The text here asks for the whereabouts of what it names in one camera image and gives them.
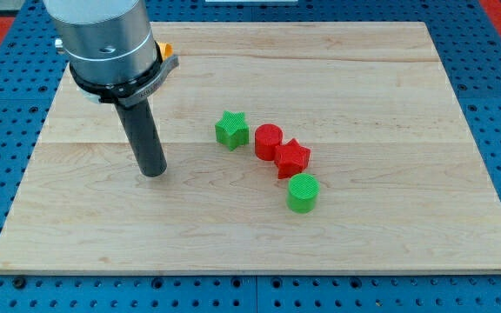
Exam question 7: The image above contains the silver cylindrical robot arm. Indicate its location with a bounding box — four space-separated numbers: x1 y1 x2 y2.
43 0 158 85

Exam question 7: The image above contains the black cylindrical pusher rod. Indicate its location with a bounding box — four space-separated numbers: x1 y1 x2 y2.
115 100 167 177

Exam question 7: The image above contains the light wooden board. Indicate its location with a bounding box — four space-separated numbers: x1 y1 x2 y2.
0 22 501 276

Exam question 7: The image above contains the green cylinder block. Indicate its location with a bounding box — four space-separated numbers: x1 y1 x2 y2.
286 173 320 214

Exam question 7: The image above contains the red star block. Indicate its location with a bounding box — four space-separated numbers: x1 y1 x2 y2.
274 138 311 179

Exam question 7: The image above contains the green star block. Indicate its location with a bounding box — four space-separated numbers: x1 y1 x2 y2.
215 110 250 150

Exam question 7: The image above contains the orange block behind arm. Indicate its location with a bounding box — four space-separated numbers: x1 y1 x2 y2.
157 42 174 61

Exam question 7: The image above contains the grey clamp ring with bracket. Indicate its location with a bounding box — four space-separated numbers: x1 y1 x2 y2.
68 42 180 109

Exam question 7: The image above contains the red cylinder block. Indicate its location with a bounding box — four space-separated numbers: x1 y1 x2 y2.
254 123 283 161

